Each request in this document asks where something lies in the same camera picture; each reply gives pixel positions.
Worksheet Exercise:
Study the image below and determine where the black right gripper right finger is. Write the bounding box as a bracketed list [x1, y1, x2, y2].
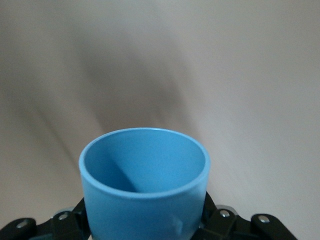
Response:
[193, 190, 301, 240]

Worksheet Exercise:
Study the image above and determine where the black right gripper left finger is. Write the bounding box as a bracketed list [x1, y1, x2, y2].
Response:
[0, 196, 94, 240]

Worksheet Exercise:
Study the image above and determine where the light blue plastic cup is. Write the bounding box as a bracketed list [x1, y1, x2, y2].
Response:
[78, 127, 212, 240]

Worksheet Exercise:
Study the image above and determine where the brown table mat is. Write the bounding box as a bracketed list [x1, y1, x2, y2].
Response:
[0, 0, 320, 240]

